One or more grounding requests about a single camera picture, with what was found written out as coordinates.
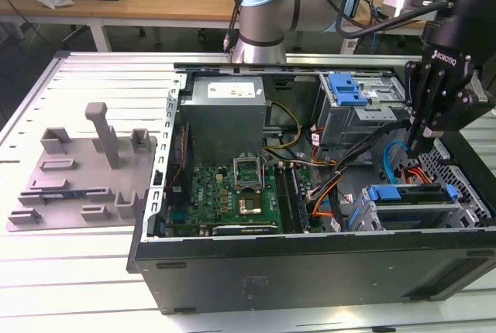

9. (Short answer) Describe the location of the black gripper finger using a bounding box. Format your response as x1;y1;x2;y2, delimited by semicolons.
405;60;427;156
420;71;477;157

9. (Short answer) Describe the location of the orange wire with black plug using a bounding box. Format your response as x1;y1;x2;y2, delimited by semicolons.
401;154;434;186

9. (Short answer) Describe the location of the hard disk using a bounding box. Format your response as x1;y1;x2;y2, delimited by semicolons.
367;184;459;204

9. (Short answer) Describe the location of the grey metal disk bay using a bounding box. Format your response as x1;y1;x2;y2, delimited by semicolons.
360;184;487;232

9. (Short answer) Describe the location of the blue plastic drive latch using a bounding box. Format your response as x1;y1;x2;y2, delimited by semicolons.
328;73;368;108

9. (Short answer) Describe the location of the grey metal drive cage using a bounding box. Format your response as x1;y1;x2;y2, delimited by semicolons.
315;72;422;150

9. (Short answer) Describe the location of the grey metal power supply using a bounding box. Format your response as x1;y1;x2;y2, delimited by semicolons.
180;75;269;167

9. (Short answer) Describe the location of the CPU socket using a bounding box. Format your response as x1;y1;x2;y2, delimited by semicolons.
235;190;267;218

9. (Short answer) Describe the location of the black open PC case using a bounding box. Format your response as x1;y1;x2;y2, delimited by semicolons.
126;62;496;315

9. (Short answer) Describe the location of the black graphics card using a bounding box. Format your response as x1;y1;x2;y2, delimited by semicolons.
165;221;281;238

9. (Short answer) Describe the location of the green motherboard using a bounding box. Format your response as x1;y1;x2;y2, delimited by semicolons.
188;162;325;235

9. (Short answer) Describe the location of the black case fan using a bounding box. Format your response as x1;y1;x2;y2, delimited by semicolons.
165;122;195;210

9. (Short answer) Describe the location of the wooden desk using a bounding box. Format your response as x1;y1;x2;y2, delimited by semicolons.
0;0;496;53

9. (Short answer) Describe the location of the grey printed parts rack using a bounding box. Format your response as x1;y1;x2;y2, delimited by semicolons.
5;102;160;233

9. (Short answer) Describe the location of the green RAM stick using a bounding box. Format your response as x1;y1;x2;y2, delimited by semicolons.
38;191;86;201

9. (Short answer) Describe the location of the thick black gripper cable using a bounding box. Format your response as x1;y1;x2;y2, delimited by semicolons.
309;0;454;39

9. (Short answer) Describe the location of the blue wire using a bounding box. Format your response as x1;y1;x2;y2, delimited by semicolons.
381;140;410;186

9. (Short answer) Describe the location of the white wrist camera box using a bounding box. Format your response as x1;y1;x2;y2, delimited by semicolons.
382;0;453;13

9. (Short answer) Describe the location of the black cable bundle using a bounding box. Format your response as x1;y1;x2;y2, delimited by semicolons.
308;120;412;204

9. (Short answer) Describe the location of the red wire with white label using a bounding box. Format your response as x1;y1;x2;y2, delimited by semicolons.
308;125;338;167

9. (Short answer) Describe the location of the yellow wire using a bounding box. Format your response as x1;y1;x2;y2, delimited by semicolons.
262;101;304;153

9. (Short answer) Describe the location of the thin orange wire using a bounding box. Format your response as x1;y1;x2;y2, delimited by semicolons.
309;184;342;220

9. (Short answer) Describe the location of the black cable with silver plug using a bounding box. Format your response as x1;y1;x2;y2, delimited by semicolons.
223;0;255;53

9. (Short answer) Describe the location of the metal socket cover frame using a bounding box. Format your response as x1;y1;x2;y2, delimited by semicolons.
231;153;267;194

